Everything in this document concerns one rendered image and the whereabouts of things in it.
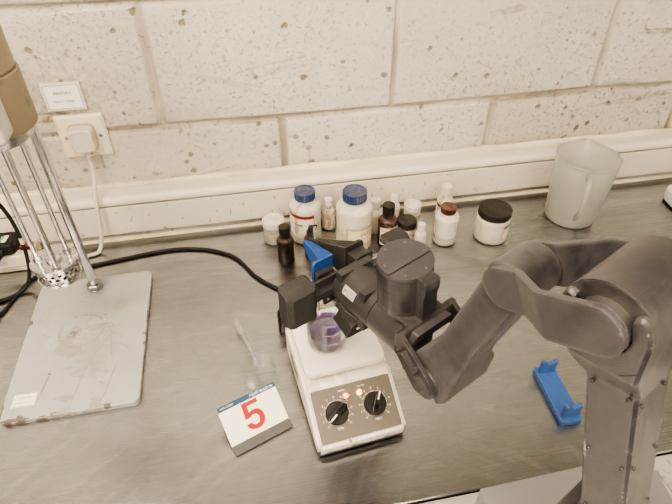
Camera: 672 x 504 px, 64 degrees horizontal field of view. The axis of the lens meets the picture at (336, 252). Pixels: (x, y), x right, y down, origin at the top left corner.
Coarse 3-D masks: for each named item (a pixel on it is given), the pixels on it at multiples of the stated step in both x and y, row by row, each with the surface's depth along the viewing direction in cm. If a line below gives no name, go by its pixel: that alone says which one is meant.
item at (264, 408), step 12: (264, 396) 79; (276, 396) 80; (240, 408) 77; (252, 408) 78; (264, 408) 78; (276, 408) 79; (228, 420) 76; (240, 420) 77; (252, 420) 78; (264, 420) 78; (228, 432) 76; (240, 432) 77
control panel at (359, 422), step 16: (352, 384) 77; (368, 384) 77; (384, 384) 77; (320, 400) 75; (336, 400) 76; (352, 400) 76; (320, 416) 74; (352, 416) 75; (368, 416) 75; (384, 416) 76; (320, 432) 74; (336, 432) 74; (352, 432) 74; (368, 432) 75
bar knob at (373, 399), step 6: (366, 396) 76; (372, 396) 76; (378, 396) 75; (366, 402) 76; (372, 402) 76; (378, 402) 75; (384, 402) 76; (366, 408) 75; (372, 408) 74; (378, 408) 74; (384, 408) 76; (372, 414) 75; (378, 414) 75
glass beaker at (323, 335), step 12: (336, 312) 80; (312, 324) 74; (324, 324) 73; (336, 324) 74; (312, 336) 76; (324, 336) 75; (336, 336) 75; (312, 348) 78; (324, 348) 77; (336, 348) 77
